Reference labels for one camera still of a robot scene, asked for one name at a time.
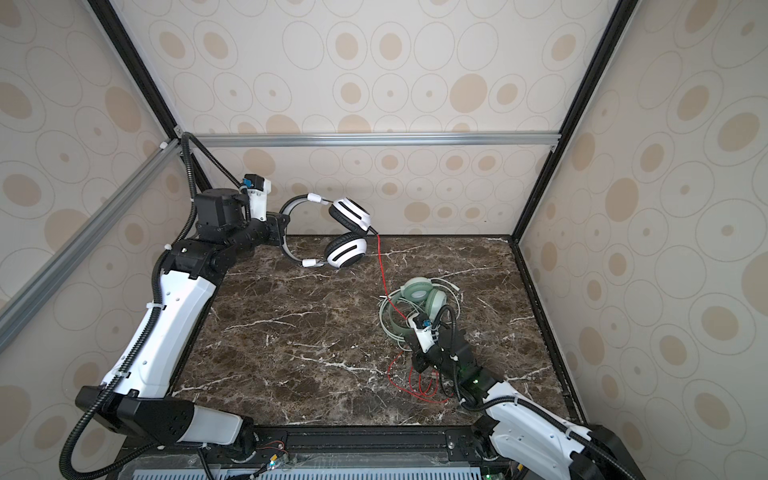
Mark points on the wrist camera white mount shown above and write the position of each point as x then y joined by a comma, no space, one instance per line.
420,326
257,190

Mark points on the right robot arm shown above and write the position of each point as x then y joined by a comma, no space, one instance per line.
514,427

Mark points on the white black headphones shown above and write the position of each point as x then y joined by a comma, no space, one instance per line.
353,227

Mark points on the green headphones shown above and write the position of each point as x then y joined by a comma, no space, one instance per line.
417,295

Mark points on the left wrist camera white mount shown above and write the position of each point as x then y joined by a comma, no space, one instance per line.
257,190

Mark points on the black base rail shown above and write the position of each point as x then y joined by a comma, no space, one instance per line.
379,452

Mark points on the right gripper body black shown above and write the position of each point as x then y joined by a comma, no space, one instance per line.
432,361

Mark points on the left diagonal aluminium frame bar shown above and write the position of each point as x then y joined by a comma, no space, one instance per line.
21,309

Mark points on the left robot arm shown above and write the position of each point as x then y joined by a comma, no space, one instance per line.
224,226

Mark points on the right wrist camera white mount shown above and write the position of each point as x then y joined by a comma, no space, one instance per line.
420,326

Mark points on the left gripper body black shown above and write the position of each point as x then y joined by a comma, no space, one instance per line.
255,232

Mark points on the horizontal aluminium frame bar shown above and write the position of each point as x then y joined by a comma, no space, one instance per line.
397,139

